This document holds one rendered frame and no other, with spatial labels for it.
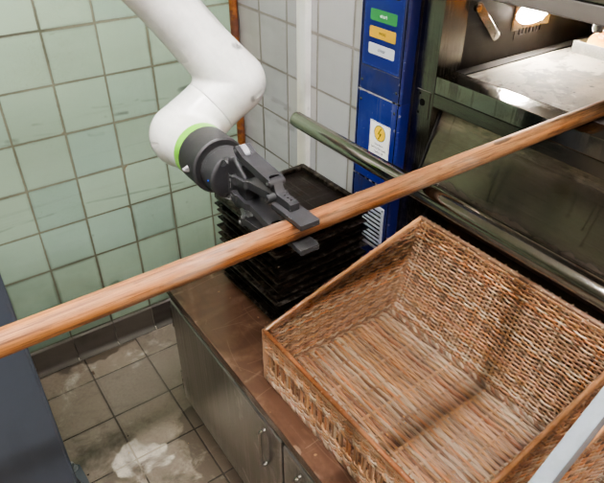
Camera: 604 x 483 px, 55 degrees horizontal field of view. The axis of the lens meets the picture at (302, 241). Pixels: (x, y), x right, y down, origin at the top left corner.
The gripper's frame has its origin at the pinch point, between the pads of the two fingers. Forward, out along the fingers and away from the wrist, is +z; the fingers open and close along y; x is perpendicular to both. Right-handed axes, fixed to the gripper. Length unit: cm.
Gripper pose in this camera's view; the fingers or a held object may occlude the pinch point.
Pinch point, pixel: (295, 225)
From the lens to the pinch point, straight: 76.4
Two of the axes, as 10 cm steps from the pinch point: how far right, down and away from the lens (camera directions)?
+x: -8.2, 3.2, -4.7
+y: 0.0, 8.2, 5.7
